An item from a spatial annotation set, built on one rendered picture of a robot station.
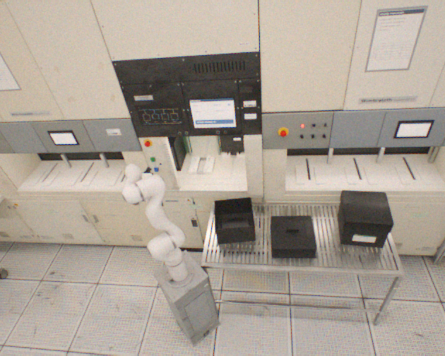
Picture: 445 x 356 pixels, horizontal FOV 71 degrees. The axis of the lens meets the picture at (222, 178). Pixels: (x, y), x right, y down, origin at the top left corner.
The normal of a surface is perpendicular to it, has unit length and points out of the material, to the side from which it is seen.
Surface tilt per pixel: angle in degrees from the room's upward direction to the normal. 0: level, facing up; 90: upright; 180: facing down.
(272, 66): 90
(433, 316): 0
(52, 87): 90
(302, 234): 0
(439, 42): 90
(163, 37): 92
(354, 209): 0
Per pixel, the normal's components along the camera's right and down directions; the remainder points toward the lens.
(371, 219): -0.11, -0.74
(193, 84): -0.11, 0.68
